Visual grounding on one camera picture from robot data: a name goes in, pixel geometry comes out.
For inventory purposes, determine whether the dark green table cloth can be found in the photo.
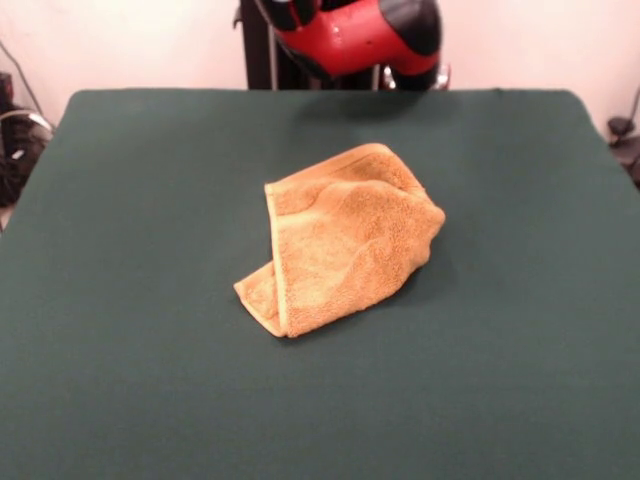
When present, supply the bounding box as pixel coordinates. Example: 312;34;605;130
0;87;640;480

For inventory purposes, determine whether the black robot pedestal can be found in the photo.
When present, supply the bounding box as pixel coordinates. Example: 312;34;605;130
232;0;396;91

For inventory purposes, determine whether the tan terry towel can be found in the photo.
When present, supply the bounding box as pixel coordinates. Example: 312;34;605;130
233;142;447;339

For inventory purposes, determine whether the grey cable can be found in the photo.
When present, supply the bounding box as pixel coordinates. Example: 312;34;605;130
0;40;55;132

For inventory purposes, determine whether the black rounded floor base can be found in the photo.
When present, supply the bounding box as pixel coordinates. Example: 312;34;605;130
0;102;54;207
607;116;640;189

